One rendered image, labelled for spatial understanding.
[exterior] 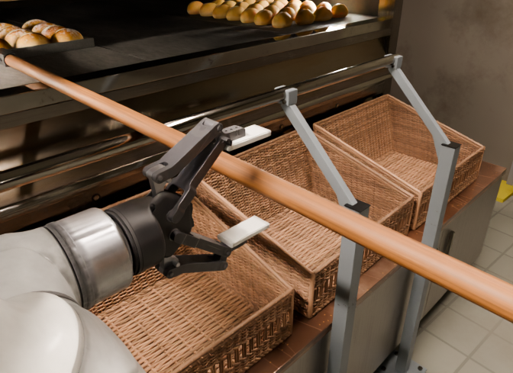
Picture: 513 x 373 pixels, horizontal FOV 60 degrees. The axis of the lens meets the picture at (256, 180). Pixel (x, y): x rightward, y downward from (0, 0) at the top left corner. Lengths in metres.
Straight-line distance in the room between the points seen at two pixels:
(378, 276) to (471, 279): 0.98
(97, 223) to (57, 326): 0.18
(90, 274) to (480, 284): 0.35
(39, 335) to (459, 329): 2.03
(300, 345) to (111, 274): 0.81
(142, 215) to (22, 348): 0.23
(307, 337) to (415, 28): 2.76
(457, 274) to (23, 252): 0.38
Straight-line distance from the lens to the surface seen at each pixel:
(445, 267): 0.46
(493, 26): 3.35
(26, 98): 1.11
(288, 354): 1.17
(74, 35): 1.53
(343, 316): 1.19
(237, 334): 1.02
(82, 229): 0.44
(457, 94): 3.49
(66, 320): 0.29
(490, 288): 0.45
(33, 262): 0.41
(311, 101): 1.68
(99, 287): 0.44
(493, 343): 2.20
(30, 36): 1.49
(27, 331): 0.28
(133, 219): 0.46
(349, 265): 1.08
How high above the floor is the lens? 1.46
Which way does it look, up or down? 28 degrees down
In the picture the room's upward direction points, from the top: straight up
